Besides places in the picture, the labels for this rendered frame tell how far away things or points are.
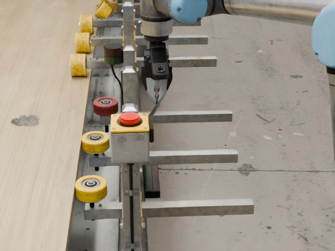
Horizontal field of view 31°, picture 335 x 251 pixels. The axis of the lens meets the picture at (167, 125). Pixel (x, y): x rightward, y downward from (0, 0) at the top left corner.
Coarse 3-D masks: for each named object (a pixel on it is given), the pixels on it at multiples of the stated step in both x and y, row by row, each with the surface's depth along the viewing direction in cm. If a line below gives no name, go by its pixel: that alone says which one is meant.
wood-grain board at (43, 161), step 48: (0, 0) 310; (48, 0) 311; (96, 0) 312; (0, 48) 244; (48, 48) 244; (0, 96) 200; (48, 96) 201; (0, 144) 170; (48, 144) 170; (0, 192) 148; (48, 192) 148; (0, 240) 131; (48, 240) 131
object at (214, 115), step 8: (120, 112) 199; (144, 112) 199; (160, 112) 199; (168, 112) 200; (176, 112) 200; (184, 112) 200; (192, 112) 200; (200, 112) 200; (208, 112) 200; (216, 112) 200; (224, 112) 200; (104, 120) 197; (152, 120) 198; (160, 120) 198; (168, 120) 199; (176, 120) 199; (184, 120) 199; (192, 120) 199; (200, 120) 199; (208, 120) 199; (216, 120) 200; (224, 120) 200
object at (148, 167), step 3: (147, 165) 200; (150, 165) 200; (147, 168) 198; (150, 168) 198; (147, 171) 196; (150, 171) 196; (147, 174) 194; (150, 174) 194; (147, 177) 193; (150, 177) 193; (147, 180) 191; (150, 180) 191; (147, 183) 189; (150, 183) 189; (147, 186) 188; (150, 186) 188; (150, 189) 186
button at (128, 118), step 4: (128, 112) 112; (132, 112) 112; (120, 116) 110; (124, 116) 110; (128, 116) 110; (132, 116) 110; (136, 116) 110; (120, 120) 109; (124, 120) 109; (128, 120) 109; (132, 120) 109; (136, 120) 109; (140, 120) 110; (124, 124) 109; (128, 124) 109; (132, 124) 109
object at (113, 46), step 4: (108, 44) 185; (112, 44) 185; (116, 44) 185; (108, 48) 182; (112, 48) 182; (116, 48) 182; (108, 64) 184; (112, 68) 186; (116, 76) 188; (120, 84) 189
